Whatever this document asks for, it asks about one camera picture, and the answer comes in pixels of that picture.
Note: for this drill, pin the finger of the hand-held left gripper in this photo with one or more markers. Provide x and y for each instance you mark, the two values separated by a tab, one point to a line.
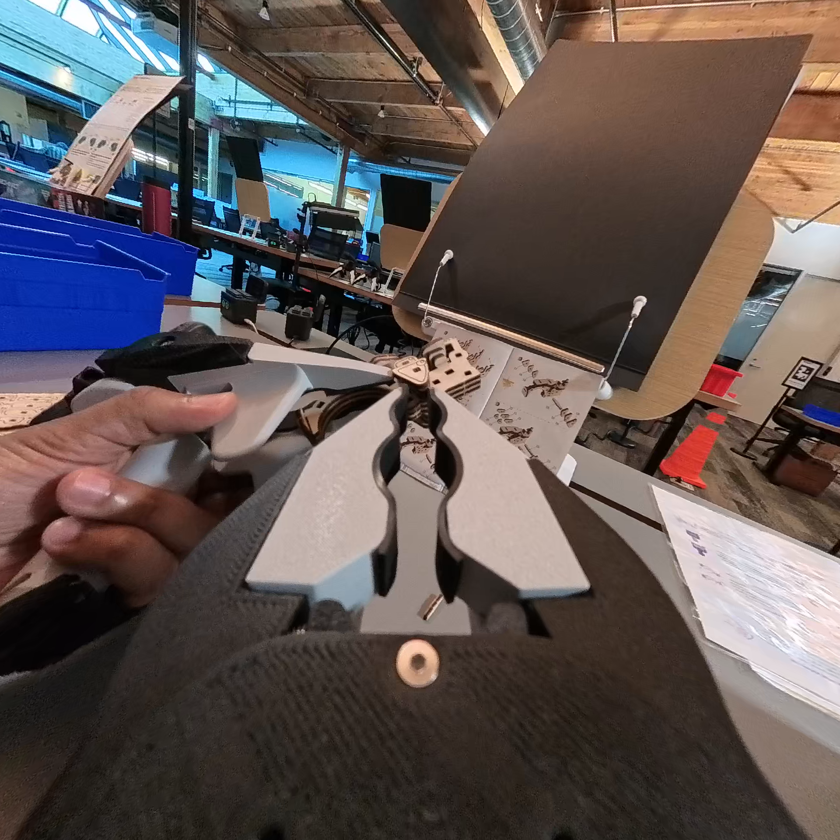
266	407
321	369

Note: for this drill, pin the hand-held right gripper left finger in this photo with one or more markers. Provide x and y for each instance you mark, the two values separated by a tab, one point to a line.
315	518

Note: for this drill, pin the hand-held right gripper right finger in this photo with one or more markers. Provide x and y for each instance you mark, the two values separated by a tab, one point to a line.
508	518

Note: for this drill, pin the wooden puzzle model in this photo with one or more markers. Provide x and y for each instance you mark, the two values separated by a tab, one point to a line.
446	367

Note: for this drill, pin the long brown office desk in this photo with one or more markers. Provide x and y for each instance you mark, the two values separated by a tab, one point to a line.
262	244

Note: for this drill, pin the person's left hand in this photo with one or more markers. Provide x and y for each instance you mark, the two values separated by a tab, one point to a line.
79	453

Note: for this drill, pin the black battery charger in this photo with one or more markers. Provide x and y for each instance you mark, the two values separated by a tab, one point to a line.
238	306
298	323

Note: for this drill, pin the blue plastic bin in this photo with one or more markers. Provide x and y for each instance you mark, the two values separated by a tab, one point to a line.
72	308
131	262
151	253

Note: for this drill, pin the small wooden puzzle piece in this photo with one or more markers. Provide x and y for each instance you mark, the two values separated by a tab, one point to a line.
430	606

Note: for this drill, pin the printed assembly instruction sheet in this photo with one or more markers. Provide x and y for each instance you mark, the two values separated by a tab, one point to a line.
531	400

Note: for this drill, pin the red cabinet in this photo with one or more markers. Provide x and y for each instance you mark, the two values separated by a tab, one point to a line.
156	208

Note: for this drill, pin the laser-cut wooden puzzle sheet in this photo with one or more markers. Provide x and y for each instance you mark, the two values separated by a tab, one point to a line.
26	408

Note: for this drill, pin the tan instruction poster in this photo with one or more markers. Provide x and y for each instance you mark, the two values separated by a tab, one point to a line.
111	124

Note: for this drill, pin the black steel pillar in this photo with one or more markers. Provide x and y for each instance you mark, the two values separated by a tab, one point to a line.
187	118

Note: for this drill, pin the red plastic bin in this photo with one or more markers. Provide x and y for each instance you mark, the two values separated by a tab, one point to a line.
720	379

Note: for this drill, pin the laminated white paper sheet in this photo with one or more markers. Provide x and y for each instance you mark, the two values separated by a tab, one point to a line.
761	584

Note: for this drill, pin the wooden book stand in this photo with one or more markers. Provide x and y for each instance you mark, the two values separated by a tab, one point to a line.
722	315

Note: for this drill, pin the black and white marker sign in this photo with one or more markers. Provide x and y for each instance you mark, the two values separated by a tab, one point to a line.
803	374

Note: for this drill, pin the black board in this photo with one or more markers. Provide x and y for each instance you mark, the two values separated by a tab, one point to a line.
610	197

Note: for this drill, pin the silver ventilation duct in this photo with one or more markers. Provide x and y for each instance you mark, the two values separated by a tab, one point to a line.
518	29

